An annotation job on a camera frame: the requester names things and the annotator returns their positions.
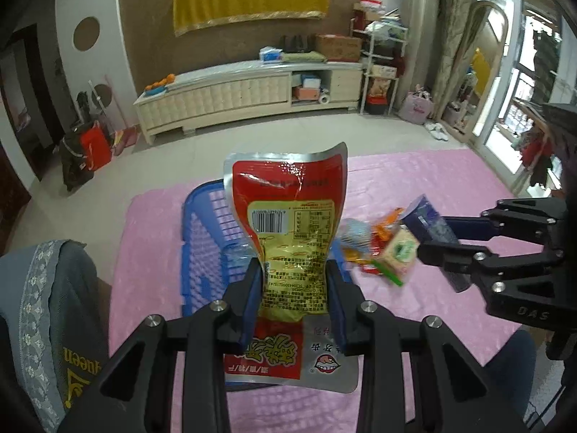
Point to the green white snack box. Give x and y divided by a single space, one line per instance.
398 256

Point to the green folded cloth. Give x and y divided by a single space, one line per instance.
303 58

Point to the grey covered chair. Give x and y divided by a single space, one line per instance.
52 339

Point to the dark blue snack bag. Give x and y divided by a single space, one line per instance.
425 223

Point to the blue plastic basket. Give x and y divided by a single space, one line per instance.
215 253

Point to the red silver snack pouch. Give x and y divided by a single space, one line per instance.
289 206

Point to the silver air conditioner tower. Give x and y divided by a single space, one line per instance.
420 18

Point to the blue striped clear snack bag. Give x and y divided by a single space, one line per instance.
355 235

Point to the white slippers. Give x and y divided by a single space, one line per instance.
436 131

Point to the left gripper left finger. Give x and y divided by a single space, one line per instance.
134 390

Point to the dark backpack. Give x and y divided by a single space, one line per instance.
76 171

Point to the cream tv cabinet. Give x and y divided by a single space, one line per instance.
246 90

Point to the blue tissue pack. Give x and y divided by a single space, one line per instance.
270 55

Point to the oranges on blue plate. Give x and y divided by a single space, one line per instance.
160 86

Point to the cardboard box on cabinet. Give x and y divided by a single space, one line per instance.
338 48

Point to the white metal shelf rack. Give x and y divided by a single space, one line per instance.
384 40

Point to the orange long snack packet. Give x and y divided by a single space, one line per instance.
383 229

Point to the pink quilted table cloth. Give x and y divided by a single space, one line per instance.
180 253

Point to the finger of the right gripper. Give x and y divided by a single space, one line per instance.
469 227
453 258

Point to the pink bag on floor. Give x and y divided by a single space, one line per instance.
417 107

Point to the red shopping bag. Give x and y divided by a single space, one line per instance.
96 147

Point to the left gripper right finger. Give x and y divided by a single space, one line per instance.
417 376

